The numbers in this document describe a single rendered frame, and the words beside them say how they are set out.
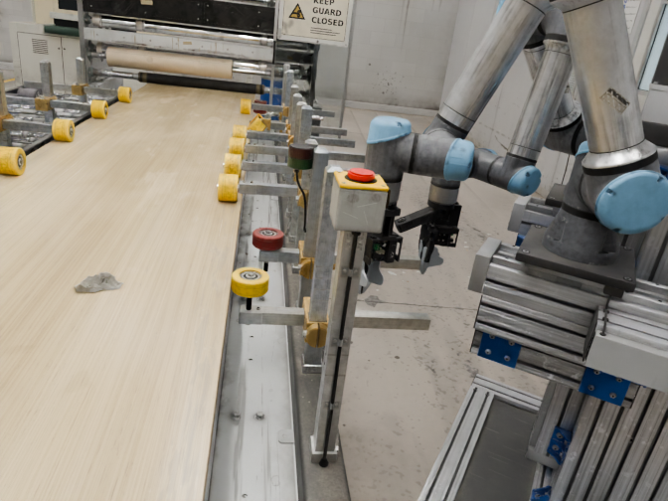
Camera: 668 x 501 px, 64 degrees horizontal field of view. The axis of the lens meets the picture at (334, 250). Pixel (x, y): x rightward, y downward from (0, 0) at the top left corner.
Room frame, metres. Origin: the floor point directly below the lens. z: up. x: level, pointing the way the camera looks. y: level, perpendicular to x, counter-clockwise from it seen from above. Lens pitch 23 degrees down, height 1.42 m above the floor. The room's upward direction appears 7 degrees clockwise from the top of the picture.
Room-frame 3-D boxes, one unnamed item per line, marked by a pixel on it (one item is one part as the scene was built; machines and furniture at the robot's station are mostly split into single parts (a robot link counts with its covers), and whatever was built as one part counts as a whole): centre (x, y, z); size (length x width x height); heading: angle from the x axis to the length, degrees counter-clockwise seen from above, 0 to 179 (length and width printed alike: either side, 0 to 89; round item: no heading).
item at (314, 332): (1.03, 0.02, 0.81); 0.14 x 0.06 x 0.05; 10
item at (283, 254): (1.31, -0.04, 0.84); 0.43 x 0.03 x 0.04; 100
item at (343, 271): (0.75, -0.03, 0.93); 0.05 x 0.05 x 0.45; 10
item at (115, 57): (3.73, 1.03, 1.05); 1.43 x 0.12 x 0.12; 100
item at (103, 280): (0.91, 0.45, 0.91); 0.09 x 0.07 x 0.02; 128
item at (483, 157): (1.39, -0.36, 1.12); 0.11 x 0.11 x 0.08; 36
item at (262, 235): (1.27, 0.17, 0.85); 0.08 x 0.08 x 0.11
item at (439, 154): (0.99, -0.18, 1.22); 0.11 x 0.11 x 0.08; 83
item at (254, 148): (2.03, 0.17, 0.95); 0.50 x 0.04 x 0.04; 100
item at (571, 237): (1.07, -0.52, 1.09); 0.15 x 0.15 x 0.10
